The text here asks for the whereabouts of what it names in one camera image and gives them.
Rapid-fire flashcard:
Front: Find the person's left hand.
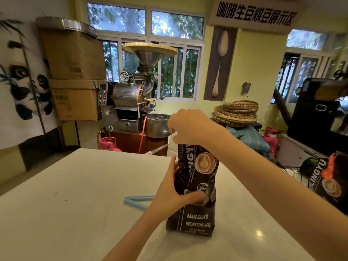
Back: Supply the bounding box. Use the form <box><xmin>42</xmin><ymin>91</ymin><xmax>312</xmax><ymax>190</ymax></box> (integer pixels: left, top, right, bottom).
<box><xmin>148</xmin><ymin>156</ymin><xmax>206</xmax><ymax>219</ymax></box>

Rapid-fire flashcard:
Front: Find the person's right hand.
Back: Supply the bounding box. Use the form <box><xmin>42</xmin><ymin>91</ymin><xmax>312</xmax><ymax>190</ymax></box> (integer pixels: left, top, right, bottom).
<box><xmin>167</xmin><ymin>109</ymin><xmax>221</xmax><ymax>147</ymax></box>

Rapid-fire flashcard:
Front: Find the black coffee bag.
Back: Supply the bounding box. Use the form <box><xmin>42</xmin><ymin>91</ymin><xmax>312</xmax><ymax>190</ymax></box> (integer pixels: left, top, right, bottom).
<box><xmin>166</xmin><ymin>143</ymin><xmax>220</xmax><ymax>237</ymax></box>
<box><xmin>307</xmin><ymin>151</ymin><xmax>348</xmax><ymax>215</ymax></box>

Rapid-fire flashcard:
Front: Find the person's left forearm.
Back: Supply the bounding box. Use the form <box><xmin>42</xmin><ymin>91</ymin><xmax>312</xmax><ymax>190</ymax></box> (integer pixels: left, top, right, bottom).
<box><xmin>102</xmin><ymin>209</ymin><xmax>167</xmax><ymax>261</ymax></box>

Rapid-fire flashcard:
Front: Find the person's right forearm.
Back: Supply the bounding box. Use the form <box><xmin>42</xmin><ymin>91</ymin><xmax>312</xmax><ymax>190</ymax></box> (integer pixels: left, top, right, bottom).
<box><xmin>213</xmin><ymin>125</ymin><xmax>348</xmax><ymax>261</ymax></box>

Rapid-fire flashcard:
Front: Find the steel cooling drum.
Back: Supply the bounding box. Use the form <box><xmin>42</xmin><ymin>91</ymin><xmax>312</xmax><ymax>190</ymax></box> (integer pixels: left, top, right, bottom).
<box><xmin>144</xmin><ymin>113</ymin><xmax>172</xmax><ymax>139</ymax></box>

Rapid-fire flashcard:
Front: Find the brown wooden cabinet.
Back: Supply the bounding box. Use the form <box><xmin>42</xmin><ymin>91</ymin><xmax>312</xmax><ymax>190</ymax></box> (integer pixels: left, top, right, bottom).
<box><xmin>100</xmin><ymin>131</ymin><xmax>169</xmax><ymax>157</ymax></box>

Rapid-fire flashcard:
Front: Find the light blue bag clip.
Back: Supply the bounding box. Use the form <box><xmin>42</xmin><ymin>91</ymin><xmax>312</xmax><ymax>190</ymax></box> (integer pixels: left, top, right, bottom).
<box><xmin>124</xmin><ymin>196</ymin><xmax>155</xmax><ymax>211</ymax></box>

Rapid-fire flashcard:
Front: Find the stack of woven baskets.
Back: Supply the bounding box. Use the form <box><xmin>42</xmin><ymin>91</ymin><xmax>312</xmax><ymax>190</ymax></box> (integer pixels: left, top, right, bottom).
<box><xmin>212</xmin><ymin>100</ymin><xmax>259</xmax><ymax>128</ymax></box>

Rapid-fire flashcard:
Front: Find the steel coffee roaster machine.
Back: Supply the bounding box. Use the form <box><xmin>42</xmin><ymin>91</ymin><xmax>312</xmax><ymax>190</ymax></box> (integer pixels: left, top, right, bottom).
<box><xmin>97</xmin><ymin>42</ymin><xmax>178</xmax><ymax>135</ymax></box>

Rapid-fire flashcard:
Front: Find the blue striped sack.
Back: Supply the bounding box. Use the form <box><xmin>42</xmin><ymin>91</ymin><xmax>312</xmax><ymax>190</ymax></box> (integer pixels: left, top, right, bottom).
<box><xmin>209</xmin><ymin>118</ymin><xmax>272</xmax><ymax>154</ymax></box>

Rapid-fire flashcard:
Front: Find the spoon picture poster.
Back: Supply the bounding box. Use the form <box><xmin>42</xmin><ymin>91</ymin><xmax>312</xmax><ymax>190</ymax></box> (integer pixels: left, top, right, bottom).
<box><xmin>203</xmin><ymin>26</ymin><xmax>239</xmax><ymax>102</ymax></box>

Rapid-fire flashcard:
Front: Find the large white framed window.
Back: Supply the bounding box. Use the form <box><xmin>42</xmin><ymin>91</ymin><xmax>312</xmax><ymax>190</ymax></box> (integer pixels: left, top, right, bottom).
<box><xmin>86</xmin><ymin>2</ymin><xmax>205</xmax><ymax>103</ymax></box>

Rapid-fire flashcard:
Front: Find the small brown cardboard box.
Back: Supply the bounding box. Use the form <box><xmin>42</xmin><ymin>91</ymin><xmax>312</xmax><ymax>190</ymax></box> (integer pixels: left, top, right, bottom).
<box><xmin>49</xmin><ymin>79</ymin><xmax>105</xmax><ymax>122</ymax></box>

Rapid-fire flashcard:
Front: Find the white chest counter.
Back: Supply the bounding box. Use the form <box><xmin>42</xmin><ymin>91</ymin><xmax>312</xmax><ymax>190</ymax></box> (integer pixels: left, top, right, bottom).
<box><xmin>275</xmin><ymin>134</ymin><xmax>328</xmax><ymax>169</ymax></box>

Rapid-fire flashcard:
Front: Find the large brown cardboard box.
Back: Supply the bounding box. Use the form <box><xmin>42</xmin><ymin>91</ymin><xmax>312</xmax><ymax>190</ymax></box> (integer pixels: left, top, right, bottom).
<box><xmin>38</xmin><ymin>28</ymin><xmax>107</xmax><ymax>80</ymax></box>

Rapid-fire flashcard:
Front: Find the white banner sign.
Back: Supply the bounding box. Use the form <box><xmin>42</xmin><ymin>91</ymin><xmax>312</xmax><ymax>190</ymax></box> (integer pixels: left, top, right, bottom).
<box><xmin>208</xmin><ymin>0</ymin><xmax>305</xmax><ymax>35</ymax></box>

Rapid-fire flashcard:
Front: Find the black roasting machine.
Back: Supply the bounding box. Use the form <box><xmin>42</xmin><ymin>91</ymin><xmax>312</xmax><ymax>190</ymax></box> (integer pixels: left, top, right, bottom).
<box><xmin>287</xmin><ymin>70</ymin><xmax>348</xmax><ymax>156</ymax></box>

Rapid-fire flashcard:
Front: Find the small white framed window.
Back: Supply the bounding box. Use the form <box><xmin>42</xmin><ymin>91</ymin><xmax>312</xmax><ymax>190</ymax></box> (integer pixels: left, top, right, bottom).
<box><xmin>271</xmin><ymin>28</ymin><xmax>348</xmax><ymax>104</ymax></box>

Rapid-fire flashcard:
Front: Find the round steel lid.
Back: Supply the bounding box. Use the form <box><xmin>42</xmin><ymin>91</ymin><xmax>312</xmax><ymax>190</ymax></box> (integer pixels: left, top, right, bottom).
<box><xmin>35</xmin><ymin>16</ymin><xmax>97</xmax><ymax>39</ymax></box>

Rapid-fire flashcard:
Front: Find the panda print hanging cloth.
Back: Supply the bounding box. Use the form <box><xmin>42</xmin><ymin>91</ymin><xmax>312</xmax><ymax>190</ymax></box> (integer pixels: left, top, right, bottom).
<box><xmin>0</xmin><ymin>19</ymin><xmax>61</xmax><ymax>150</ymax></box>

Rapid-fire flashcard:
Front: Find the white metal handle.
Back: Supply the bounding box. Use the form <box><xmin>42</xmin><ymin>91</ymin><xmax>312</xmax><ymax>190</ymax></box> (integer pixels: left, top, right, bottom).
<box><xmin>144</xmin><ymin>144</ymin><xmax>169</xmax><ymax>156</ymax></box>

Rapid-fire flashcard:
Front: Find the orange gas hose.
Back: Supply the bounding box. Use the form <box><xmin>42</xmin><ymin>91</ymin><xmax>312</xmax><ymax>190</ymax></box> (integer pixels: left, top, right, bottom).
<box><xmin>138</xmin><ymin>116</ymin><xmax>148</xmax><ymax>155</ymax></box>

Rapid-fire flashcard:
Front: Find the black wire rack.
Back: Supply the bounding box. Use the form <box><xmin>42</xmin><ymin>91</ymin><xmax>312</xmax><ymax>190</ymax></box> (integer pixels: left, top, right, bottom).
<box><xmin>280</xmin><ymin>166</ymin><xmax>310</xmax><ymax>186</ymax></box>

